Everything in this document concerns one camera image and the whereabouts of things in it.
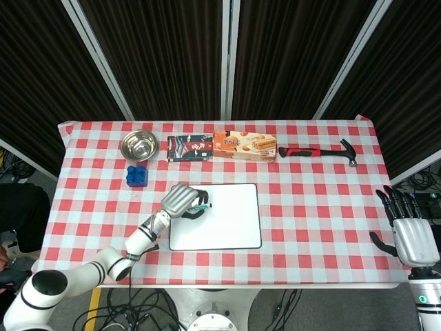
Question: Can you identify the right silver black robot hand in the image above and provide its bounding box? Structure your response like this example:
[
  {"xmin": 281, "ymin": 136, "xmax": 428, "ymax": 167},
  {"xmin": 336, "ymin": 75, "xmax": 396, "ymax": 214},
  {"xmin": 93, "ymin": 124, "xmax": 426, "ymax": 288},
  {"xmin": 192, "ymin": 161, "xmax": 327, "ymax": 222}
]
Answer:
[{"xmin": 369, "ymin": 185, "xmax": 441, "ymax": 268}]

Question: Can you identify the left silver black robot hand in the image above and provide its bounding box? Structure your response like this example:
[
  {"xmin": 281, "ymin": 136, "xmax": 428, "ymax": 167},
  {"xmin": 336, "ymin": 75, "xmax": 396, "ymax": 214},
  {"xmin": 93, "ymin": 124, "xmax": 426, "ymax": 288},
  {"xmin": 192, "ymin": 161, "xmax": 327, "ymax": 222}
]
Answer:
[{"xmin": 161, "ymin": 183, "xmax": 210, "ymax": 221}]

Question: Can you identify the red white checkered tablecloth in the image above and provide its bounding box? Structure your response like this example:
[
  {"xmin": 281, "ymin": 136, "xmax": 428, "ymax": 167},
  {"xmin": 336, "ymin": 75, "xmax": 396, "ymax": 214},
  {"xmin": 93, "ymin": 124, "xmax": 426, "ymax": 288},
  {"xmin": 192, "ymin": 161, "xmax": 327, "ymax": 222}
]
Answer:
[{"xmin": 35, "ymin": 114, "xmax": 404, "ymax": 290}]

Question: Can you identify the black power strip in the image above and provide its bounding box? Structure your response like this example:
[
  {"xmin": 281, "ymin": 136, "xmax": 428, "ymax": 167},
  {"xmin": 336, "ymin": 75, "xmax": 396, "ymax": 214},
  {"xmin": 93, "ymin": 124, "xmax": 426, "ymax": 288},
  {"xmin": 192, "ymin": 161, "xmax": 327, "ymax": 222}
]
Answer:
[{"xmin": 409, "ymin": 191, "xmax": 441, "ymax": 218}]

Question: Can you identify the blue toy building block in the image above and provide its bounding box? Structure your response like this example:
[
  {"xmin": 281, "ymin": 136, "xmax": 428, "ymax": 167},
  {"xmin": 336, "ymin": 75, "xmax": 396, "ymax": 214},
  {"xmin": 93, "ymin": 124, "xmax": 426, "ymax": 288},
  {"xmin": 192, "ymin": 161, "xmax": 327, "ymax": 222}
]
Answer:
[{"xmin": 126, "ymin": 165, "xmax": 150, "ymax": 189}]

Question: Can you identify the dark snack box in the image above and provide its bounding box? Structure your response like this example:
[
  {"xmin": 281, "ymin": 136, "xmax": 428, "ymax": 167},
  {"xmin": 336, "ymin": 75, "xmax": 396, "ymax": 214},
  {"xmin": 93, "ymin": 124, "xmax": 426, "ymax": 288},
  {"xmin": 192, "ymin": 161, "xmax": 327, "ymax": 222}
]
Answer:
[{"xmin": 167, "ymin": 134, "xmax": 214, "ymax": 163}]

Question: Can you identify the stainless steel bowl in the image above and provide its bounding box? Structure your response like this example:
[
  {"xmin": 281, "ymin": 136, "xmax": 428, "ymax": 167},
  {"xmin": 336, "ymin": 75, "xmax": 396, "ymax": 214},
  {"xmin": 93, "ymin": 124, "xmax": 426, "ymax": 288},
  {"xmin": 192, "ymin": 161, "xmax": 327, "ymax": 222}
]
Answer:
[{"xmin": 120, "ymin": 129, "xmax": 159, "ymax": 162}]

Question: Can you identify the orange egg roll box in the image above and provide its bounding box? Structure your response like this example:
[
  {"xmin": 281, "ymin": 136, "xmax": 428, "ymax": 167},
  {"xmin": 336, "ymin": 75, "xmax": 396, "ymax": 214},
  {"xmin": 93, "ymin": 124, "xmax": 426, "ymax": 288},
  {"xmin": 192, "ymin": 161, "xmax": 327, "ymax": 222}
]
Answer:
[{"xmin": 212, "ymin": 130, "xmax": 278, "ymax": 162}]

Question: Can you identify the red black claw hammer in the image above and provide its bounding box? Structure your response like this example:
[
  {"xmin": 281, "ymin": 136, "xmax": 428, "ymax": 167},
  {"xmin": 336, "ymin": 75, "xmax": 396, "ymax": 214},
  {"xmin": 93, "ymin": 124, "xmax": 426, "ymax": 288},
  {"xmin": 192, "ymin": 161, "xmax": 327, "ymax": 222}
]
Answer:
[{"xmin": 278, "ymin": 139, "xmax": 358, "ymax": 168}]

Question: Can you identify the yellow floor tape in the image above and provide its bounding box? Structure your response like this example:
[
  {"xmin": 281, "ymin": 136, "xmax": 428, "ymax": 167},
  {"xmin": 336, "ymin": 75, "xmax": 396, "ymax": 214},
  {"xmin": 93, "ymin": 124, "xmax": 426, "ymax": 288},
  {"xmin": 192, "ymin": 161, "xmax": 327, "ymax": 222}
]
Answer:
[{"xmin": 83, "ymin": 288, "xmax": 103, "ymax": 331}]

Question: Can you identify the black corrugated partition panel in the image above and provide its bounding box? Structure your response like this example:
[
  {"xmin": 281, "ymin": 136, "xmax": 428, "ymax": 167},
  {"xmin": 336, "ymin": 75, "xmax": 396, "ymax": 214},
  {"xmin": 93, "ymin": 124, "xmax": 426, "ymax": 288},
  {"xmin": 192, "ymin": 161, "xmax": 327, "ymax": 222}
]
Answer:
[
  {"xmin": 77, "ymin": 0, "xmax": 225, "ymax": 121},
  {"xmin": 231, "ymin": 0, "xmax": 378, "ymax": 121}
]

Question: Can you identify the white whiteboard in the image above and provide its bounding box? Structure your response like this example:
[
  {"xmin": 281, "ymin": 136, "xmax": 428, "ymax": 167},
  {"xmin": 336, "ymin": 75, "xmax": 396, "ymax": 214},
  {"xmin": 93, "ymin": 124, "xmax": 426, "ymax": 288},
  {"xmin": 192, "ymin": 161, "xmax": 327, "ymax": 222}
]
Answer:
[{"xmin": 168, "ymin": 183, "xmax": 263, "ymax": 252}]

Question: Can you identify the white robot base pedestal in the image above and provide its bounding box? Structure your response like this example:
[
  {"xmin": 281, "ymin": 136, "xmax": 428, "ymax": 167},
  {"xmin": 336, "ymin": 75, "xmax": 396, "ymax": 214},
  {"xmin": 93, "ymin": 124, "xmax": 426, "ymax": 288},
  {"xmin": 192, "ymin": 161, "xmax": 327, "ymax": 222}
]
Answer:
[{"xmin": 163, "ymin": 288, "xmax": 265, "ymax": 331}]

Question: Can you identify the black cable bundle on floor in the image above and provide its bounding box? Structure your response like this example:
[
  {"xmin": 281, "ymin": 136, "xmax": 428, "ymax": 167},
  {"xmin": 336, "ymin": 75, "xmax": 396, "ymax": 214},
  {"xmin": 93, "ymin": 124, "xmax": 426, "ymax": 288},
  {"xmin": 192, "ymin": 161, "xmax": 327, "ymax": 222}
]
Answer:
[{"xmin": 74, "ymin": 288, "xmax": 182, "ymax": 331}]

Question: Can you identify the grey partition frame post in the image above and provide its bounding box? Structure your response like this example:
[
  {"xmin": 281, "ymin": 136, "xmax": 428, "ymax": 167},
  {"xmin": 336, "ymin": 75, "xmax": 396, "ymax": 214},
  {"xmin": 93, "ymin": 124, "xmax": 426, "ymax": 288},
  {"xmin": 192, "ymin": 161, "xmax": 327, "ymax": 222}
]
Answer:
[
  {"xmin": 314, "ymin": 0, "xmax": 394, "ymax": 120},
  {"xmin": 220, "ymin": 0, "xmax": 241, "ymax": 121},
  {"xmin": 61, "ymin": 0, "xmax": 134, "ymax": 121}
]

